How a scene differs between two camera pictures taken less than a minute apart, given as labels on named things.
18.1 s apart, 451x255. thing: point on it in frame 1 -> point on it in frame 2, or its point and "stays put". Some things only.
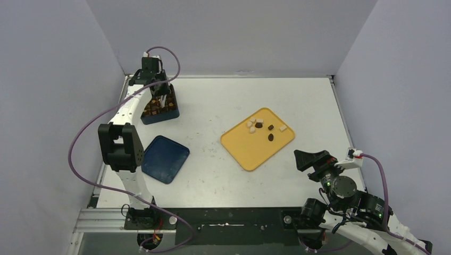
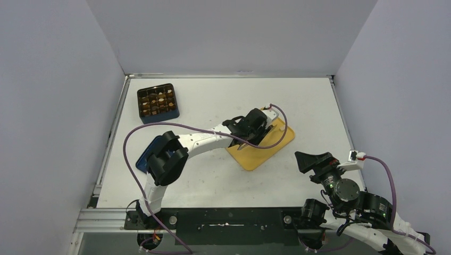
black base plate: [222, 226] stays put
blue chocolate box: [153, 112] stays put
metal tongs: [163, 100] -> [242, 145]
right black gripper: [326, 167] stays put
